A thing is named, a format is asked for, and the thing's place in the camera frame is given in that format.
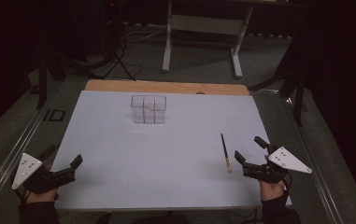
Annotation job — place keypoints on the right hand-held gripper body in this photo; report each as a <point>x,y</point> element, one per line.
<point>286,160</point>

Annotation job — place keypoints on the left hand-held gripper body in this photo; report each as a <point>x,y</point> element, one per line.
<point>26,166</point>

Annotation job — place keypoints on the clear plastic organizer box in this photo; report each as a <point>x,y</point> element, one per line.
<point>149,109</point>

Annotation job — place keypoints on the person's right hand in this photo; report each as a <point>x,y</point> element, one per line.
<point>271,190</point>

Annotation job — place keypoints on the person's left hand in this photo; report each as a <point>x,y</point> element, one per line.
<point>41,197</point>

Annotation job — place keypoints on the black floor socket box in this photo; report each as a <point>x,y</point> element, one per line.
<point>54,115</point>

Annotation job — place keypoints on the black metal stand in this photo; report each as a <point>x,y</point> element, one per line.
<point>42,81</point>
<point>295,84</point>

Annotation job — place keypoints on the wooden board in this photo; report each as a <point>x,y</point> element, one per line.
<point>166,87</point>

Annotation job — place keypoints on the black tripod stand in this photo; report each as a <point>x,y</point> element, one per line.
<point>113,37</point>

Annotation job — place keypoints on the metal floor rail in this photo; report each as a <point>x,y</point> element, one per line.
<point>317,174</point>
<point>10,158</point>

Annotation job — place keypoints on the white metal desk frame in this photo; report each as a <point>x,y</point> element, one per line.
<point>206,25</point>

